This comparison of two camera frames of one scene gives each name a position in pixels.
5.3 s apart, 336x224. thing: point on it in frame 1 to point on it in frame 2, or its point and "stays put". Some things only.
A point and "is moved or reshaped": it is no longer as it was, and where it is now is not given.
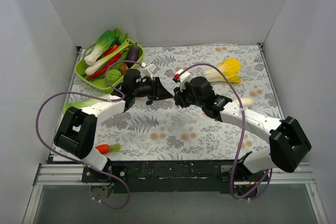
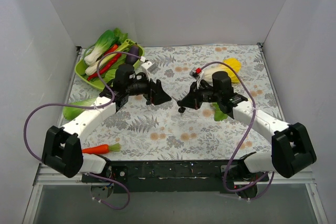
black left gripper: [155, 91] stays put
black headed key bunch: [149, 103] is moved or reshaped
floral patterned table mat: [164, 130] stays put
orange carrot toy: [105, 148] stays put
